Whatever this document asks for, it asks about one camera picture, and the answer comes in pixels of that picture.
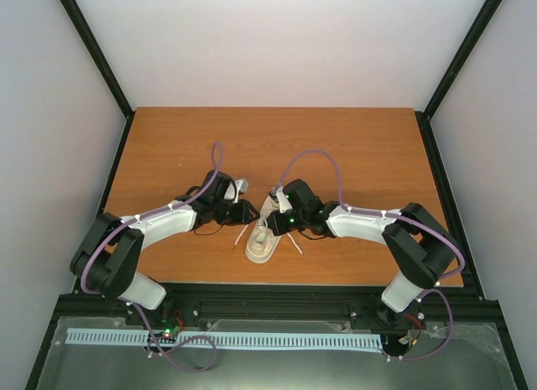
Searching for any white shoelace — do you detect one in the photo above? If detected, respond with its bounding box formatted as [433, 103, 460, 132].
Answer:
[233, 216, 305, 256]

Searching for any white lace sneaker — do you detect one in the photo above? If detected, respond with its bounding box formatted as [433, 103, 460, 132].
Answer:
[245, 195, 281, 264]

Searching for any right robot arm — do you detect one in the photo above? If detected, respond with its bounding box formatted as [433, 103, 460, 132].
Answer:
[266, 179, 465, 313]

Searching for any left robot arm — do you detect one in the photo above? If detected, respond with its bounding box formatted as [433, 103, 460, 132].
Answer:
[70, 169, 259, 325]

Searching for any small green-lit circuit board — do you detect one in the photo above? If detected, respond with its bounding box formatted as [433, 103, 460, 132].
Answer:
[154, 315, 184, 345]

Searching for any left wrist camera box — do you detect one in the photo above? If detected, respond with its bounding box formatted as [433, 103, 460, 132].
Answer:
[224, 179, 249, 203]

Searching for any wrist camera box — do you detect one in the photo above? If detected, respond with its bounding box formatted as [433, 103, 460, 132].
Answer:
[224, 179, 249, 203]
[269, 186, 293, 213]

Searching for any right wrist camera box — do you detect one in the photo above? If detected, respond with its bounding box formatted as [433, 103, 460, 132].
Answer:
[269, 186, 293, 213]

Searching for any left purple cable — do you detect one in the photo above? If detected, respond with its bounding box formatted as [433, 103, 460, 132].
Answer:
[79, 142, 224, 372]

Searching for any purple cable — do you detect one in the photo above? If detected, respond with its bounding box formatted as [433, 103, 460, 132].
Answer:
[274, 148, 466, 361]
[79, 142, 224, 372]

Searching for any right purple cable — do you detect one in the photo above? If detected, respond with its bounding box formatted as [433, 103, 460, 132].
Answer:
[274, 148, 466, 361]

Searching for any black front mounting rail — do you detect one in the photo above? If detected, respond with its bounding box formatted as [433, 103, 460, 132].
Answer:
[125, 282, 500, 333]

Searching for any light blue cable duct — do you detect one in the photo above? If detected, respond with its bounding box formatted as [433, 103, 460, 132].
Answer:
[65, 328, 383, 353]

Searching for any black right table rail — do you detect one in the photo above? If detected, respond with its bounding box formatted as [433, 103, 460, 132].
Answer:
[415, 112, 528, 389]

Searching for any black left frame post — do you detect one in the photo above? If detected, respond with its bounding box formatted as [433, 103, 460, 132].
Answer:
[59, 0, 135, 120]

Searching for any black frame post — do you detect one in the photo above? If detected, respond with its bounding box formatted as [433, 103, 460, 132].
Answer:
[423, 0, 503, 122]
[59, 0, 135, 120]

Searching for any black right frame post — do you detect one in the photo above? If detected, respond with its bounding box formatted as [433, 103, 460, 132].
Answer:
[423, 0, 503, 122]

